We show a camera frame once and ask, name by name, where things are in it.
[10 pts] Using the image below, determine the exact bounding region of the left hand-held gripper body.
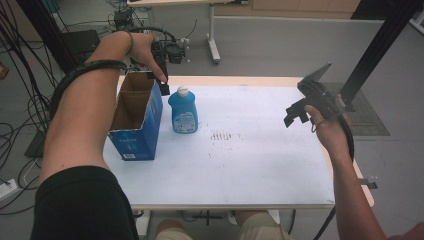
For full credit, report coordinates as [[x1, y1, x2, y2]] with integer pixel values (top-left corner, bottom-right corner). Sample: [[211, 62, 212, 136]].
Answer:
[[151, 37, 190, 82]]

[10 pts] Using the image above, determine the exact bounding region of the person's left hand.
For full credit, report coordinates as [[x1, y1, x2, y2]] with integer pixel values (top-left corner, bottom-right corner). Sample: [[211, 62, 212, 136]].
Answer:
[[127, 32, 168, 85]]

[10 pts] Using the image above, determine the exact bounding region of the electronic device with cables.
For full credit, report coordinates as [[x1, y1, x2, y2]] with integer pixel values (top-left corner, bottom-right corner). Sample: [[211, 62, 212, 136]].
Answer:
[[112, 8, 134, 33]]

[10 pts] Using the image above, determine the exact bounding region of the blue cardboard box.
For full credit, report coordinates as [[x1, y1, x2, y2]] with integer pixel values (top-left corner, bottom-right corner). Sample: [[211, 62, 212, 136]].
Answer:
[[108, 71, 165, 162]]

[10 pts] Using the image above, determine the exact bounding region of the white table mat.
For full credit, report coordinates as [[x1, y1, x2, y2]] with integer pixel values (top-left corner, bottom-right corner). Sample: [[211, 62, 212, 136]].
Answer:
[[102, 84, 336, 206]]

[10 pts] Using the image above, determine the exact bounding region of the black spiral-wrapped cable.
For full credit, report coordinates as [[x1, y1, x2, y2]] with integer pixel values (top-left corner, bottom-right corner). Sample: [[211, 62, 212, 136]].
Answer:
[[48, 59, 129, 118]]

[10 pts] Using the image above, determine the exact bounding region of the person's right hand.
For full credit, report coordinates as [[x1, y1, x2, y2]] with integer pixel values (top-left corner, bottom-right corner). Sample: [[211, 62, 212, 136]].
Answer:
[[304, 104, 352, 161]]

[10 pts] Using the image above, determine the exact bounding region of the grey tape strip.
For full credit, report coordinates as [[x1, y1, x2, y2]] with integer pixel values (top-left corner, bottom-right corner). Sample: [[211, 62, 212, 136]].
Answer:
[[358, 178, 379, 190]]

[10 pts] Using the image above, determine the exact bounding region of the white desk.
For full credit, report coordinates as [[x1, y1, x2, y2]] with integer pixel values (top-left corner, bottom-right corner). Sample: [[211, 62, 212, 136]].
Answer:
[[126, 0, 250, 65]]

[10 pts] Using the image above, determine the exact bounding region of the black sleeve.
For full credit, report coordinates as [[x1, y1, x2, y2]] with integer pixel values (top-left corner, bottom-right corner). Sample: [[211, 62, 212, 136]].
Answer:
[[29, 165, 141, 240]]

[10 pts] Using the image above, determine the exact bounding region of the person's left leg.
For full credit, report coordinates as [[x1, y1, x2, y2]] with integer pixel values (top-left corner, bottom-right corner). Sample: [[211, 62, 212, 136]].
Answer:
[[155, 218, 195, 240]]

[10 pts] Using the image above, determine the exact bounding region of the bundle of black floor cables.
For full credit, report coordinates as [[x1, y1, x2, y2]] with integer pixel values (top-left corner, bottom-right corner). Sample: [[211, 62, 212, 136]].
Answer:
[[0, 6, 64, 216]]

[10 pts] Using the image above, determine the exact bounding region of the white power strip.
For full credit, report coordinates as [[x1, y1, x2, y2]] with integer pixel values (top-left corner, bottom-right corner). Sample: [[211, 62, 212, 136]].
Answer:
[[0, 178, 20, 202]]

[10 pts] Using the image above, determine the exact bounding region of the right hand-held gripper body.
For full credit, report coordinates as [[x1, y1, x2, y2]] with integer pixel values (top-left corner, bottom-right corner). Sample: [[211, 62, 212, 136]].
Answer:
[[296, 61, 345, 120]]

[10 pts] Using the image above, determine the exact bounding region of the black box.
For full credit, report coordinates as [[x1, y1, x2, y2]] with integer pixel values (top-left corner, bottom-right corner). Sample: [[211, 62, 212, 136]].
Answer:
[[62, 29, 102, 64]]

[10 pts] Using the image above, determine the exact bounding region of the person's leg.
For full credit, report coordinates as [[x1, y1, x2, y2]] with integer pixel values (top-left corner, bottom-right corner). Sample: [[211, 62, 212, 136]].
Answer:
[[234, 209, 295, 240], [155, 218, 195, 240]]

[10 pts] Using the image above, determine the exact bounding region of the person's right leg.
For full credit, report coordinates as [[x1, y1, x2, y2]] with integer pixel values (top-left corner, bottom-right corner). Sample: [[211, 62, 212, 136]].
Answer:
[[234, 209, 295, 240]]

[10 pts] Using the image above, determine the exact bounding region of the blue detergent bottle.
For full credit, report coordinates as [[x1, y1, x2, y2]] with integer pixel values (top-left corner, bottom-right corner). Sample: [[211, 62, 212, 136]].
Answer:
[[167, 85, 200, 135]]

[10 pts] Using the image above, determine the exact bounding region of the black smooth cable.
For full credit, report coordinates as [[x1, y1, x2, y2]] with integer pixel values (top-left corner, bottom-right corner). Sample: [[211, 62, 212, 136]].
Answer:
[[312, 113, 356, 240]]

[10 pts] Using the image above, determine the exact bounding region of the black metal post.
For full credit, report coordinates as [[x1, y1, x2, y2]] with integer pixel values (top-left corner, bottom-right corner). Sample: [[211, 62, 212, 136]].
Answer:
[[336, 0, 424, 113], [15, 0, 80, 74]]

